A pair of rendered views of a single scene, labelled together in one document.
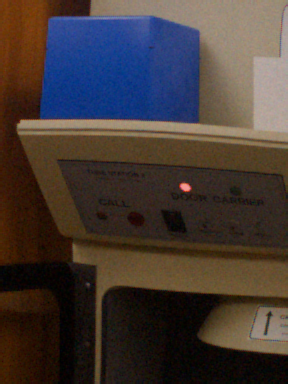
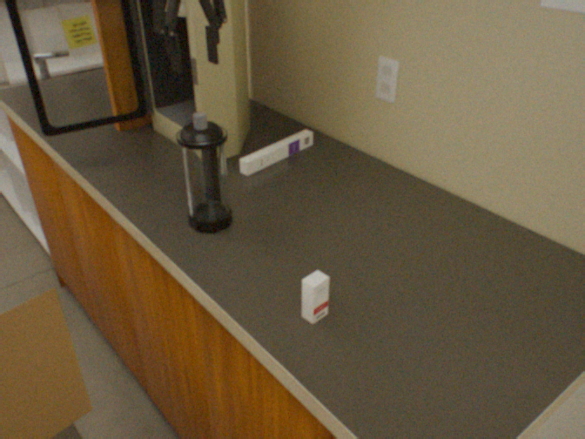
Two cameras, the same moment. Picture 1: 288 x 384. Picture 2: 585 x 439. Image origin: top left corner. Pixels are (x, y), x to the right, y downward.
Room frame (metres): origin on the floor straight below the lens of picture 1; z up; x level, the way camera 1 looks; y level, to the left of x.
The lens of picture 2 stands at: (-0.27, -1.04, 1.64)
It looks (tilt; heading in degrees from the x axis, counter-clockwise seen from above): 33 degrees down; 25
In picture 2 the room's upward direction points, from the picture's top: straight up
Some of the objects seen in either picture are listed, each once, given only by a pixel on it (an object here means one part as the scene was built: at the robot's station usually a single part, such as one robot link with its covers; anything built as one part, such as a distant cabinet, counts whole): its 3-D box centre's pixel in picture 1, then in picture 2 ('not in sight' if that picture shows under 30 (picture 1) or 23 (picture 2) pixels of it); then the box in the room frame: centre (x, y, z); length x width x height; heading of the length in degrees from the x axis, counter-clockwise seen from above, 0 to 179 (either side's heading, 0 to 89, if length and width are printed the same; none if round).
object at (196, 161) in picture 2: not in sight; (206, 177); (0.62, -0.40, 1.06); 0.11 x 0.11 x 0.21
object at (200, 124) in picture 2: not in sight; (200, 128); (0.62, -0.40, 1.18); 0.09 x 0.09 x 0.07
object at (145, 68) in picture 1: (122, 70); not in sight; (0.92, 0.03, 1.56); 0.10 x 0.10 x 0.09; 65
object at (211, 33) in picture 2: not in sight; (211, 45); (0.66, -0.42, 1.34); 0.03 x 0.01 x 0.07; 65
